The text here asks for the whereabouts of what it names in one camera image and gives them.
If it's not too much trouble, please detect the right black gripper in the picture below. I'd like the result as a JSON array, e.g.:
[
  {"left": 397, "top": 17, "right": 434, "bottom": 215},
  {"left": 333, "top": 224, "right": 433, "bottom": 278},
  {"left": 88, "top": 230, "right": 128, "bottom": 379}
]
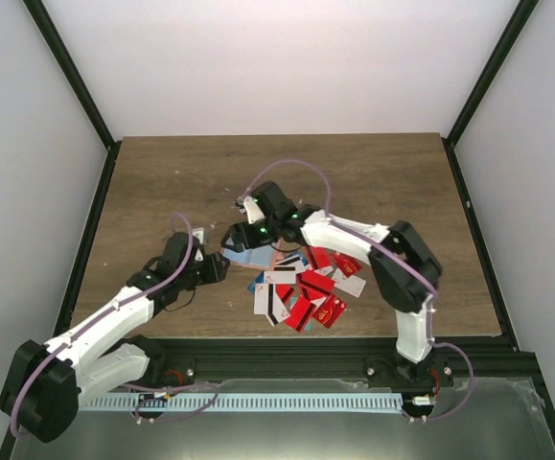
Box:
[{"left": 222, "top": 217, "right": 281, "bottom": 253}]

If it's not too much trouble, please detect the pink card holder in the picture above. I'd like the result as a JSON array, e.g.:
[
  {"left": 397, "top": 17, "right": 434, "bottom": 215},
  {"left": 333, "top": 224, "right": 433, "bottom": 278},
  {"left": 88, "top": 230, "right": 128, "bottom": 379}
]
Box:
[{"left": 221, "top": 245, "right": 284, "bottom": 269}]

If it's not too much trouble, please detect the white card black stripe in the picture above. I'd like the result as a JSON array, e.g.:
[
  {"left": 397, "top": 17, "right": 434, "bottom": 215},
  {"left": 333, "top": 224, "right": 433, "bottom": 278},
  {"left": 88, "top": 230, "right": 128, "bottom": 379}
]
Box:
[
  {"left": 273, "top": 253, "right": 308, "bottom": 271},
  {"left": 254, "top": 283, "right": 290, "bottom": 326}
]

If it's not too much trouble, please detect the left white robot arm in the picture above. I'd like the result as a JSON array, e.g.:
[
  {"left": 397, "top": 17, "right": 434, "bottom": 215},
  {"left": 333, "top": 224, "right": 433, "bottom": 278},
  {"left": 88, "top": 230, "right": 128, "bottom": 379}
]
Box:
[{"left": 0, "top": 233, "right": 230, "bottom": 443}]

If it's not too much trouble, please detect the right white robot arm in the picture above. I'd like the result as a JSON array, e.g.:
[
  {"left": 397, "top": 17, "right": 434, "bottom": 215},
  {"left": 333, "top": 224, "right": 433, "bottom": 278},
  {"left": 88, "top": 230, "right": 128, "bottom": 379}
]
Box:
[{"left": 221, "top": 181, "right": 443, "bottom": 386}]

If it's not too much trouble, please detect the blue card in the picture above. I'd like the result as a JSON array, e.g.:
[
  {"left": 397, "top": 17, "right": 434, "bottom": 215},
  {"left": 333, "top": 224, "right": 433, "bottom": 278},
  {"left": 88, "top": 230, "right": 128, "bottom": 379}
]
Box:
[{"left": 248, "top": 271, "right": 265, "bottom": 293}]

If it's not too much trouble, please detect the white card centre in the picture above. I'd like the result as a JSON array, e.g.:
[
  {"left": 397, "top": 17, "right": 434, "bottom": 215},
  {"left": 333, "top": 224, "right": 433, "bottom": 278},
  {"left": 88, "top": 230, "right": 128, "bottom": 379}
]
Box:
[{"left": 263, "top": 266, "right": 298, "bottom": 285}]

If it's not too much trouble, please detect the red card upper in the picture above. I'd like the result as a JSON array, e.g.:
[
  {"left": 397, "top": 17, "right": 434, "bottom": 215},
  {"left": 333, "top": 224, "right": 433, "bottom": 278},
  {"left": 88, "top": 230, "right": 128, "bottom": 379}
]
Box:
[{"left": 306, "top": 246, "right": 331, "bottom": 270}]

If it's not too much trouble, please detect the red card black stripe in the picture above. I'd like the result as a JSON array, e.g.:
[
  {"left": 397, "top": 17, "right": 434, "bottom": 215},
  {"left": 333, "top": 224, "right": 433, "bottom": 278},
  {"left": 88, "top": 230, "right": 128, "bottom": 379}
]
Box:
[{"left": 297, "top": 270, "right": 335, "bottom": 294}]

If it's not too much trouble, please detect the red VIP card right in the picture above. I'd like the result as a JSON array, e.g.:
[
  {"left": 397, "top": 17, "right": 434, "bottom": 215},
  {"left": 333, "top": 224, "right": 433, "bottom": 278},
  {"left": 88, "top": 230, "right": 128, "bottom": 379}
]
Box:
[{"left": 331, "top": 252, "right": 361, "bottom": 278}]

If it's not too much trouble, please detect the red vip card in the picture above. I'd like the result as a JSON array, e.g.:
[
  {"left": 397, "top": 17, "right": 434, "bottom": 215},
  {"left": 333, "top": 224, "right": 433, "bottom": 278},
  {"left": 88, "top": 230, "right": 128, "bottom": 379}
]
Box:
[
  {"left": 331, "top": 252, "right": 361, "bottom": 278},
  {"left": 312, "top": 295, "right": 348, "bottom": 329}
]

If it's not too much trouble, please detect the red VIP card front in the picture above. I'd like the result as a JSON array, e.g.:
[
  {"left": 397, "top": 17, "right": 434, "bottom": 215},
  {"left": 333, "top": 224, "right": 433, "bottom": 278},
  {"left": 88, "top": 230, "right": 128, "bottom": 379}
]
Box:
[{"left": 312, "top": 295, "right": 348, "bottom": 329}]

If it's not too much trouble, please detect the white card right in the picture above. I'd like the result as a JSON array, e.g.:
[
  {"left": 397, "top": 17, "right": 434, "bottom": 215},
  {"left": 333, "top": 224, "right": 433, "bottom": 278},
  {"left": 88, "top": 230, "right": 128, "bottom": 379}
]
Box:
[{"left": 332, "top": 269, "right": 366, "bottom": 298}]

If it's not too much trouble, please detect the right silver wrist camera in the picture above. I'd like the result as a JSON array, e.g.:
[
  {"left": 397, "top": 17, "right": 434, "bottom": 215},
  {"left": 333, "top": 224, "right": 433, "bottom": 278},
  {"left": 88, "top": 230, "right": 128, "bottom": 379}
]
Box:
[{"left": 235, "top": 195, "right": 266, "bottom": 224}]

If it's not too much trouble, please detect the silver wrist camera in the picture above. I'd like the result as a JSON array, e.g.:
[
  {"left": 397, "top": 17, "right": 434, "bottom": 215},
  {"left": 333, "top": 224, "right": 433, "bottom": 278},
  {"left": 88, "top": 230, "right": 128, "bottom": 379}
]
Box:
[
  {"left": 192, "top": 227, "right": 209, "bottom": 245},
  {"left": 235, "top": 195, "right": 266, "bottom": 224}
]

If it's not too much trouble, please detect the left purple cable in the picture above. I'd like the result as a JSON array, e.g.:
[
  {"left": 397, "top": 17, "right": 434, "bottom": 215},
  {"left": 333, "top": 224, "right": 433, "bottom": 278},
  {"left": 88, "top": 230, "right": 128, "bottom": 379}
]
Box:
[{"left": 9, "top": 212, "right": 222, "bottom": 440}]

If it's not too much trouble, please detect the purple cable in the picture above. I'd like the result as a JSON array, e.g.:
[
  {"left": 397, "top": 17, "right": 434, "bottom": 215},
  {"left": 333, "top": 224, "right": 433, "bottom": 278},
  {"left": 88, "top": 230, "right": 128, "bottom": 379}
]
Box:
[
  {"left": 243, "top": 159, "right": 475, "bottom": 424},
  {"left": 9, "top": 212, "right": 222, "bottom": 440}
]

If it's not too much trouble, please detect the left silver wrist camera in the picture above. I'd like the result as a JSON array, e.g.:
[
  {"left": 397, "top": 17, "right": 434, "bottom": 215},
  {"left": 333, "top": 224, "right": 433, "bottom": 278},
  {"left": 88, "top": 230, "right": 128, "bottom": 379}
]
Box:
[{"left": 192, "top": 227, "right": 209, "bottom": 245}]

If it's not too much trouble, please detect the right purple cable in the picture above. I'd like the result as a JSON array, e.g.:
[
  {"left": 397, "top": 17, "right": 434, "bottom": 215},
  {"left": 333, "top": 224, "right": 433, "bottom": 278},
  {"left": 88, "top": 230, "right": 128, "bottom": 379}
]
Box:
[{"left": 243, "top": 159, "right": 475, "bottom": 424}]

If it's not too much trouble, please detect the light blue slotted cable duct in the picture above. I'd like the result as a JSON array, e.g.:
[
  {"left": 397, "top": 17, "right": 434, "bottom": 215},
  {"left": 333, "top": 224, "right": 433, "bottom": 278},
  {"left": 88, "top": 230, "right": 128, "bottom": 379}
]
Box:
[{"left": 81, "top": 393, "right": 403, "bottom": 414}]

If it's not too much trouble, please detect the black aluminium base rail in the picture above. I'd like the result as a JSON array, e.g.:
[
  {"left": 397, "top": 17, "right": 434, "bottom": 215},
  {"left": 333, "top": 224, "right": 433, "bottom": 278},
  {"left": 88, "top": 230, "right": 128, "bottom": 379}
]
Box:
[{"left": 131, "top": 336, "right": 540, "bottom": 388}]

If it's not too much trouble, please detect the left black frame post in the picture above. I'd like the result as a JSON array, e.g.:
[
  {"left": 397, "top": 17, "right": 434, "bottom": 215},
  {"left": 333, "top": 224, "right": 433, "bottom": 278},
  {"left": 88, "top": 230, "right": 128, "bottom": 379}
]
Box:
[{"left": 21, "top": 0, "right": 117, "bottom": 148}]

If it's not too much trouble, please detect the black frame post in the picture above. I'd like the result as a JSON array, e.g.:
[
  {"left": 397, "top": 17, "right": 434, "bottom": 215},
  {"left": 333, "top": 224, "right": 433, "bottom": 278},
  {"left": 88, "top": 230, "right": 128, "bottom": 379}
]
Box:
[
  {"left": 21, "top": 0, "right": 117, "bottom": 148},
  {"left": 447, "top": 0, "right": 541, "bottom": 143}
]

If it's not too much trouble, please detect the right black frame post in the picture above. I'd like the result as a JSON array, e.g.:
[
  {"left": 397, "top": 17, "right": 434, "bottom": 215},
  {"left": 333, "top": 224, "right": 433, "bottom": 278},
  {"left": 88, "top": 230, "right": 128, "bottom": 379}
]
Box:
[{"left": 447, "top": 0, "right": 541, "bottom": 143}]

